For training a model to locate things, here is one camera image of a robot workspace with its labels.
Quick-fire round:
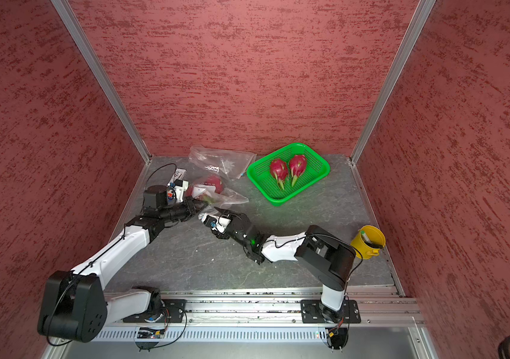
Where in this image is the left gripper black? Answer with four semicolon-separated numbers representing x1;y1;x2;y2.
160;195;209;223

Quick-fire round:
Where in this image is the clear zip-top bag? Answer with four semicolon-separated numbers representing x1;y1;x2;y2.
185;174;249;209
189;146;256;180

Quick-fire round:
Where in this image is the dragon fruit bag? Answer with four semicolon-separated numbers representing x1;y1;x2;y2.
289;155;307;187
203;175;225;194

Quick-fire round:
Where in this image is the dragon fruit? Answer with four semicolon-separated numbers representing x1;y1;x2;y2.
270;159;289;190

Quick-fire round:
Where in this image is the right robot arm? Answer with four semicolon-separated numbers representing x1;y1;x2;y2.
199;208;359;323

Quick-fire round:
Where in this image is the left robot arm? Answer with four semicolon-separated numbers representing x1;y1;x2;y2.
37;185;208;343

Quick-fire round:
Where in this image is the white toothpaste box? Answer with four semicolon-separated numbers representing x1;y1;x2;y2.
171;168;186;182

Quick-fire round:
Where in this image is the green plastic basket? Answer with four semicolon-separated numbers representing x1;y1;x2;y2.
247;143;331;206

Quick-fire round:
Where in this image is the yellow cup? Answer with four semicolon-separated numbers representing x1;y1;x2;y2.
351;225;386;260

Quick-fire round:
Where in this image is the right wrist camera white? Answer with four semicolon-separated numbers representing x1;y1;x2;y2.
199;213;232;235

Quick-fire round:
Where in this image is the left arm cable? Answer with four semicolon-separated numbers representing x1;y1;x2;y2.
143;162;179;189

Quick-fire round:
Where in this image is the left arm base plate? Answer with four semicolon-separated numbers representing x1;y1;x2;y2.
122;299;187;325

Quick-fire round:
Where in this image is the aluminium rail frame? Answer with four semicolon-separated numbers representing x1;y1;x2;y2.
44;286;438;358

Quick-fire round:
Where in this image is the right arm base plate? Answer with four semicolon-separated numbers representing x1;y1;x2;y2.
300;299;361;324

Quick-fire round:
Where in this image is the left corner aluminium post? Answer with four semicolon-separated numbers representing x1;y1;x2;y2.
51;0;152;164

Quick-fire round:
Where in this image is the corner aluminium post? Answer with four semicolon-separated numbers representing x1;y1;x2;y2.
51;0;152;164
350;0;436;167

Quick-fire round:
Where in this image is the right corner aluminium post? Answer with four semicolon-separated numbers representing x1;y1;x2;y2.
350;0;436;167

